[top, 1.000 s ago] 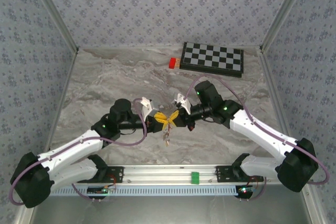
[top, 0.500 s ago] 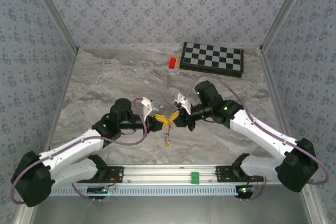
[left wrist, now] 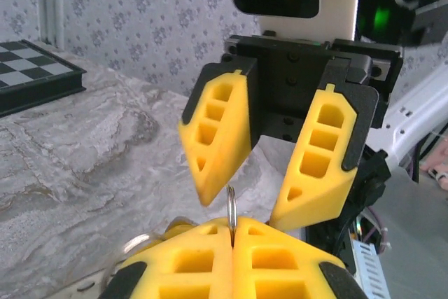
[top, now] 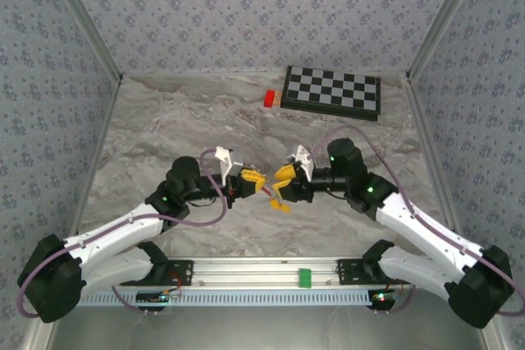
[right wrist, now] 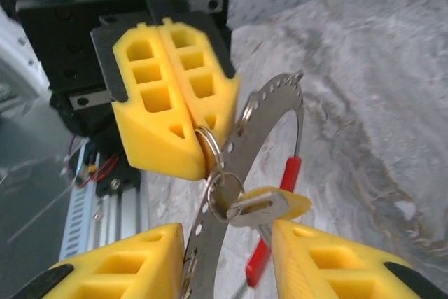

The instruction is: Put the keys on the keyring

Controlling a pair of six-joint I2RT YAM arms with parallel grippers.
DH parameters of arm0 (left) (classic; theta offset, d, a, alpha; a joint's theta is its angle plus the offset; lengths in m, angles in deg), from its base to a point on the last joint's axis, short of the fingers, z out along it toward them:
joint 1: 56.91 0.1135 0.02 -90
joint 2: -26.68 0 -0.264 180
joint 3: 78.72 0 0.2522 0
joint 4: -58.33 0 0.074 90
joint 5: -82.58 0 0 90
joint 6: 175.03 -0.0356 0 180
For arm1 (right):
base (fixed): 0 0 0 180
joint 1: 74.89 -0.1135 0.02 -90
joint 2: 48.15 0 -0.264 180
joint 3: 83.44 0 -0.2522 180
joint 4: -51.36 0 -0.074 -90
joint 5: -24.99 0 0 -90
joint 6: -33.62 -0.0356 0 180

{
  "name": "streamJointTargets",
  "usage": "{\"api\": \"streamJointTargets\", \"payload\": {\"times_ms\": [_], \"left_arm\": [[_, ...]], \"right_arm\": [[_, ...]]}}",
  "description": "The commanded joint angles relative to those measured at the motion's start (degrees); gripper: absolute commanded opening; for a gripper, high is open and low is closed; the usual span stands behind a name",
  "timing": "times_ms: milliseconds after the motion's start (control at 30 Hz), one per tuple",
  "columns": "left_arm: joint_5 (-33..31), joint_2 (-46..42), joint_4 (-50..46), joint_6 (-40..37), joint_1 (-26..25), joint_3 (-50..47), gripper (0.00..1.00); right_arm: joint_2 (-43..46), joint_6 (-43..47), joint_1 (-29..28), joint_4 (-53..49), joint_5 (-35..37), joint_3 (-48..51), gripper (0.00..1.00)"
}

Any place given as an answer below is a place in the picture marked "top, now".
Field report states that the black and white chessboard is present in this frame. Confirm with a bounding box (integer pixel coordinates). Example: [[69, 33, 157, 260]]
[[280, 65, 381, 122]]

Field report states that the aluminium table side rail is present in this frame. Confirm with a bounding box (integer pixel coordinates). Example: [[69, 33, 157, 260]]
[[404, 72, 457, 233], [65, 74, 125, 247]]

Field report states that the white slotted cable duct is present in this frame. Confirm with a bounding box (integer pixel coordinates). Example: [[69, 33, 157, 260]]
[[80, 286, 375, 308]]

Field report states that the small circuit board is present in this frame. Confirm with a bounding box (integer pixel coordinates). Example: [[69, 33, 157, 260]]
[[136, 290, 171, 306], [368, 289, 397, 310]]

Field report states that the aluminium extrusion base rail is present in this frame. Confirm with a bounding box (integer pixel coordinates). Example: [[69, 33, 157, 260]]
[[191, 257, 340, 288]]

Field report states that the red wire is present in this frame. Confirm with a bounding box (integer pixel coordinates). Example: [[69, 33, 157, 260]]
[[387, 275, 413, 298], [168, 270, 185, 298]]

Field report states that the aluminium frame corner post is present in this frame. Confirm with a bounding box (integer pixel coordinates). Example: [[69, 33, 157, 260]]
[[405, 0, 489, 81]]

